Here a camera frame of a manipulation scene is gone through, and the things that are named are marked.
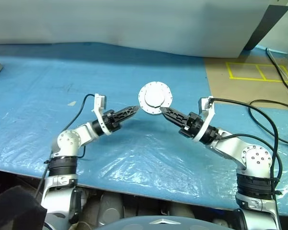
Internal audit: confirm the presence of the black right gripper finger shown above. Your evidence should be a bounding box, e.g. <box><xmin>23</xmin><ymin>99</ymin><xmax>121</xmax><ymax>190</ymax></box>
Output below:
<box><xmin>163</xmin><ymin>112</ymin><xmax>188</xmax><ymax>129</ymax></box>
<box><xmin>159</xmin><ymin>107</ymin><xmax>190</xmax><ymax>122</ymax></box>

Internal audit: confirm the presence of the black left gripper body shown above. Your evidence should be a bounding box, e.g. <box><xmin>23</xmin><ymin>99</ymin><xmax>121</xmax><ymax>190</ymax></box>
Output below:
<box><xmin>103</xmin><ymin>110</ymin><xmax>122</xmax><ymax>132</ymax></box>

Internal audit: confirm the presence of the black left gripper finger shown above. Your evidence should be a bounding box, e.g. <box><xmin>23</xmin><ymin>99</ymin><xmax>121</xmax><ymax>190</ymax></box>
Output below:
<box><xmin>115</xmin><ymin>108</ymin><xmax>141</xmax><ymax>125</ymax></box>
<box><xmin>112</xmin><ymin>105</ymin><xmax>141</xmax><ymax>119</ymax></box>

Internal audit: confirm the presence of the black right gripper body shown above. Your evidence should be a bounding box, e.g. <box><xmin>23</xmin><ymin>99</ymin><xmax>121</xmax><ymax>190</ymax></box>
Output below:
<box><xmin>179</xmin><ymin>112</ymin><xmax>205</xmax><ymax>139</ymax></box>

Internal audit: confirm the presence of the blue plastic table sheet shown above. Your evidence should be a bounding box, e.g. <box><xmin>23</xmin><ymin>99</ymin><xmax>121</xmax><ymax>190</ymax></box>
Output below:
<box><xmin>0</xmin><ymin>43</ymin><xmax>288</xmax><ymax>216</ymax></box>

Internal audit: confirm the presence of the brown cardboard sheet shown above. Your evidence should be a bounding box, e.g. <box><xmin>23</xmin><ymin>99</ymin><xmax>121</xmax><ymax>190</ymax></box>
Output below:
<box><xmin>204</xmin><ymin>54</ymin><xmax>288</xmax><ymax>110</ymax></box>

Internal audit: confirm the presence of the yellow tape grid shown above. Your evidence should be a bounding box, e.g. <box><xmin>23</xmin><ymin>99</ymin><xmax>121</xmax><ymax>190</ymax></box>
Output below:
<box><xmin>225</xmin><ymin>61</ymin><xmax>288</xmax><ymax>84</ymax></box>

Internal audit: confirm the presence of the grey rounded cylinder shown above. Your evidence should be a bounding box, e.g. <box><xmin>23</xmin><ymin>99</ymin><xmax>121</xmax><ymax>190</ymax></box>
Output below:
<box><xmin>96</xmin><ymin>191</ymin><xmax>124</xmax><ymax>227</ymax></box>

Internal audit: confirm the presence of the light grey rounded shape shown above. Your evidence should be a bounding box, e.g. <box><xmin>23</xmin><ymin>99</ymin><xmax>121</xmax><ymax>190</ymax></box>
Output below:
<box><xmin>169</xmin><ymin>203</ymin><xmax>195</xmax><ymax>219</ymax></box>

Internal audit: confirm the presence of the large white board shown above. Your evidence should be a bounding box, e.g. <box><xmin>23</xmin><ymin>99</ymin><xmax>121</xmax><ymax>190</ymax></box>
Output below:
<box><xmin>0</xmin><ymin>0</ymin><xmax>271</xmax><ymax>58</ymax></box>

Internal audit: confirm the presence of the small white rounded shape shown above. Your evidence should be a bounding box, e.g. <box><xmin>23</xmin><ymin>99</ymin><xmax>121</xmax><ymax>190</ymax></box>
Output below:
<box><xmin>212</xmin><ymin>217</ymin><xmax>231</xmax><ymax>228</ymax></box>

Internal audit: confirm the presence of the grey robot chest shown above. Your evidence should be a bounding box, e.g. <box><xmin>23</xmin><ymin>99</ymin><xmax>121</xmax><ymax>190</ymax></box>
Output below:
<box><xmin>93</xmin><ymin>215</ymin><xmax>228</xmax><ymax>230</ymax></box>

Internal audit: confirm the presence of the dark grey panel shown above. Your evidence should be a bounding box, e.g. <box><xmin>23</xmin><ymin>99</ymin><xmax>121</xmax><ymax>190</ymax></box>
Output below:
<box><xmin>243</xmin><ymin>4</ymin><xmax>288</xmax><ymax>51</ymax></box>

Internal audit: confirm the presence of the black cloth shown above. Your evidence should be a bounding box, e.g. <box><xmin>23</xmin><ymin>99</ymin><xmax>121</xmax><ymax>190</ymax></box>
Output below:
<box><xmin>0</xmin><ymin>185</ymin><xmax>48</xmax><ymax>230</ymax></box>

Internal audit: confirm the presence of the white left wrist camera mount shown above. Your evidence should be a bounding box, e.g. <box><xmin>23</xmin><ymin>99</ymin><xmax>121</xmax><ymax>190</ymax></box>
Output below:
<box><xmin>90</xmin><ymin>93</ymin><xmax>122</xmax><ymax>136</ymax></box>

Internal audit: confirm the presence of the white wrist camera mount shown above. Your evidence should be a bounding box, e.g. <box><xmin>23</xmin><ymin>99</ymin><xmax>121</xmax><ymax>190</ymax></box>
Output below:
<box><xmin>90</xmin><ymin>93</ymin><xmax>122</xmax><ymax>136</ymax></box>
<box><xmin>192</xmin><ymin>95</ymin><xmax>216</xmax><ymax>143</ymax></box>

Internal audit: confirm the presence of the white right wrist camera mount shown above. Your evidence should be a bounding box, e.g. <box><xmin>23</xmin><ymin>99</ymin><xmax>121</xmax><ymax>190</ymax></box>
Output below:
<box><xmin>192</xmin><ymin>95</ymin><xmax>216</xmax><ymax>143</ymax></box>

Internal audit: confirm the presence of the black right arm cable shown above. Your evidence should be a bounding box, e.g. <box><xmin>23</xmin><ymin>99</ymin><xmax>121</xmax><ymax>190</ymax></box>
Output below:
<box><xmin>208</xmin><ymin>97</ymin><xmax>284</xmax><ymax>199</ymax></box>

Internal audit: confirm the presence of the black looped cable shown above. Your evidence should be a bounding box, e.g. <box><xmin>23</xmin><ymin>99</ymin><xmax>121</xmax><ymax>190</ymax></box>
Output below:
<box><xmin>248</xmin><ymin>99</ymin><xmax>288</xmax><ymax>146</ymax></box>

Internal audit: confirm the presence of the white cable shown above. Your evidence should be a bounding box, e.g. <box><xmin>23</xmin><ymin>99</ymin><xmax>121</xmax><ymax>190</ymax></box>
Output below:
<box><xmin>267</xmin><ymin>47</ymin><xmax>288</xmax><ymax>89</ymax></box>

